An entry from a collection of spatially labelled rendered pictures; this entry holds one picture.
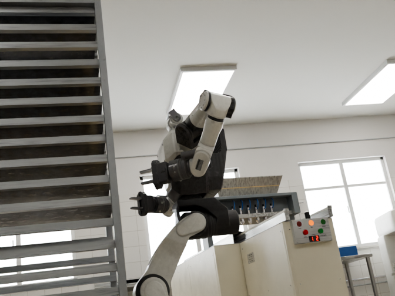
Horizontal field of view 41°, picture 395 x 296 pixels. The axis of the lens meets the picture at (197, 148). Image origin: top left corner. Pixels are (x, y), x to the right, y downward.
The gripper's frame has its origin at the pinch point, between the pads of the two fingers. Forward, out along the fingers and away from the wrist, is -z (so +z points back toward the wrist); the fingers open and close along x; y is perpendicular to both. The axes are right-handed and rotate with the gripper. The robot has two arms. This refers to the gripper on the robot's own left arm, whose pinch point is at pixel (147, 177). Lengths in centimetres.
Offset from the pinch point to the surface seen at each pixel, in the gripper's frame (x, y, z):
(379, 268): -25, -588, 100
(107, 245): -26.4, 7.7, -17.2
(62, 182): 0.7, 15.4, -30.6
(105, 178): 1.1, 6.8, -15.8
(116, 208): -12.6, 8.0, -11.8
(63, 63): 55, 14, -28
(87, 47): 63, 8, -18
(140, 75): 204, -292, -106
